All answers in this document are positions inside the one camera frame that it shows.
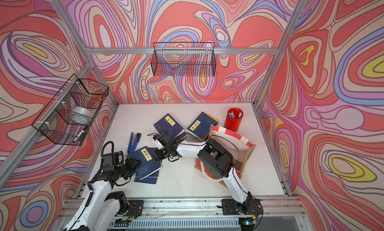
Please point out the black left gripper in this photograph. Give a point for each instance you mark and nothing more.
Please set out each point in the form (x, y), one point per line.
(132, 165)

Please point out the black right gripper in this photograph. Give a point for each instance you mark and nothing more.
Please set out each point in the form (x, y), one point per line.
(159, 157)

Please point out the navy book yellow label top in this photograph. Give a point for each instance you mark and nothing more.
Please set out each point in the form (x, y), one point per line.
(145, 162)

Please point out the red beige canvas tote bag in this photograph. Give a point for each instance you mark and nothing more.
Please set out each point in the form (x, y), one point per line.
(240, 147)

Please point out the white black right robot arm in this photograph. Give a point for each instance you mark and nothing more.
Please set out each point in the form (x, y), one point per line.
(213, 157)

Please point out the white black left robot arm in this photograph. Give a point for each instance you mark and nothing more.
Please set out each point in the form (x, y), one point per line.
(101, 204)

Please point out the white marker in basket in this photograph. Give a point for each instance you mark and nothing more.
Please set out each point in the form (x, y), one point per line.
(80, 137)

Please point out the green circuit board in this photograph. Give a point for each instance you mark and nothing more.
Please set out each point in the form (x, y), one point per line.
(123, 223)

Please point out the red pen holder cup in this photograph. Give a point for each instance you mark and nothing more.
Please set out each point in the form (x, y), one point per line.
(233, 124)

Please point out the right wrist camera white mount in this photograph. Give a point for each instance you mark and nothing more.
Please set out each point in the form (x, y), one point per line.
(157, 141)

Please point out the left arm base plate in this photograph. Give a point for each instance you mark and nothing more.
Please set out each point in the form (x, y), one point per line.
(134, 209)

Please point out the black wire basket left wall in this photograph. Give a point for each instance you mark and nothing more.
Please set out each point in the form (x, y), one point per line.
(53, 122)

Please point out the black wire basket wall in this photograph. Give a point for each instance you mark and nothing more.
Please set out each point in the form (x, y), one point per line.
(184, 59)
(53, 122)

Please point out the black wire basket back wall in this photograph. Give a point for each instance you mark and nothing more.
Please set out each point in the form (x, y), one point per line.
(184, 59)

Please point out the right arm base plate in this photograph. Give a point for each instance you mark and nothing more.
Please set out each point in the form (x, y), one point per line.
(230, 207)

